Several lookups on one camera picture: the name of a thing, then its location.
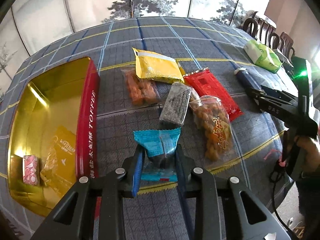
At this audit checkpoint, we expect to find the orange snack clear bag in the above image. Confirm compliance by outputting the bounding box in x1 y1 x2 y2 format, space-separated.
121 66 161 106

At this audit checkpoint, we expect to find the painted folding screen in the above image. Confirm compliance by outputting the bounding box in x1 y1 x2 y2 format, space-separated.
1 0 269 94

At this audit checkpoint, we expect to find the navy and light-blue snack pack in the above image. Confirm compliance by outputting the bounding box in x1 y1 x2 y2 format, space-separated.
234 68 264 95

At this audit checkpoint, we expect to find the grey plaid tablecloth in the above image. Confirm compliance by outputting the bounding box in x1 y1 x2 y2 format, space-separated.
0 16 298 240

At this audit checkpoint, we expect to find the green tissue pack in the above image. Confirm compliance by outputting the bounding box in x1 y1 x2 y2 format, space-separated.
244 40 282 73

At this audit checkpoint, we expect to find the light blue snack packet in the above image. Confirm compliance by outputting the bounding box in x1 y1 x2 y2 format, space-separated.
133 127 181 182

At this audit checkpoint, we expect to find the red gold toffee tin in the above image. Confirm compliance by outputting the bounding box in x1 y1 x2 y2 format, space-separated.
8 57 100 217

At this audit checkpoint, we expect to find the person right hand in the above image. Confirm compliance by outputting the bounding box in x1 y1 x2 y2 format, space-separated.
295 136 319 178

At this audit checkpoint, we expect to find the dark wooden chair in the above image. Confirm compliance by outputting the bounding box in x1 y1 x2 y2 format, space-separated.
270 32 296 60
242 11 277 47

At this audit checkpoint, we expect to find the fried dough twist bag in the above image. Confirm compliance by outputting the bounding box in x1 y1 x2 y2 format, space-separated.
189 95 234 162

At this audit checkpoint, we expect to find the pink white wrapped candy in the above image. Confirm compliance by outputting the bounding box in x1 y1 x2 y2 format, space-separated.
22 155 40 186

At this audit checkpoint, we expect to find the grey sesame bar packet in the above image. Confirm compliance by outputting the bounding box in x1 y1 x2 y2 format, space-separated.
159 82 191 126

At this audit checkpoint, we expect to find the yellow leaf-print snack bag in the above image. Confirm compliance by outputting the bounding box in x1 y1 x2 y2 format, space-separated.
40 125 76 197

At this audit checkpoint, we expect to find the red snack packet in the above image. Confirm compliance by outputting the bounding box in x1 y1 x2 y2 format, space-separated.
183 68 243 121

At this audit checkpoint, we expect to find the yellow snack bag white stripe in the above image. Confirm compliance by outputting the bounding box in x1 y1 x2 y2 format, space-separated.
132 48 184 84

